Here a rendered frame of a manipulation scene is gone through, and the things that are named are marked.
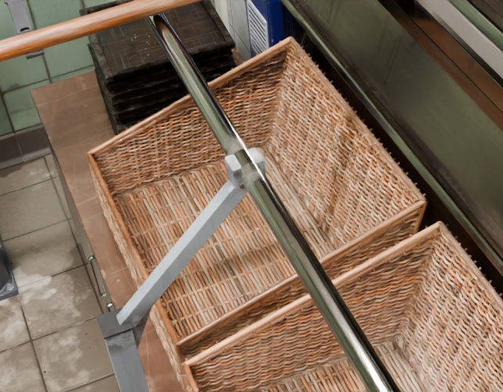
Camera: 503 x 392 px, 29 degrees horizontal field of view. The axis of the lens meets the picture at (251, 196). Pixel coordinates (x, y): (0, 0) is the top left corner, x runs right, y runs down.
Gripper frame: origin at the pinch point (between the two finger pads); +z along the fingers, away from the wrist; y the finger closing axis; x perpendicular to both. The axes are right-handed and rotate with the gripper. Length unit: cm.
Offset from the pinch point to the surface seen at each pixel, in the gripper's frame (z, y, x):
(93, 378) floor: -20, 119, 8
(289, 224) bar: 59, 1, -20
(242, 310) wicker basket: 36, 43, -19
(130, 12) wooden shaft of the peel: 9.5, -1.4, -15.0
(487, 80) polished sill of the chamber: 46, 2, -55
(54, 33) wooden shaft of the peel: 9.4, -1.5, -3.1
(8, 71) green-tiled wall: -114, 87, 2
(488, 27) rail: 65, -24, -41
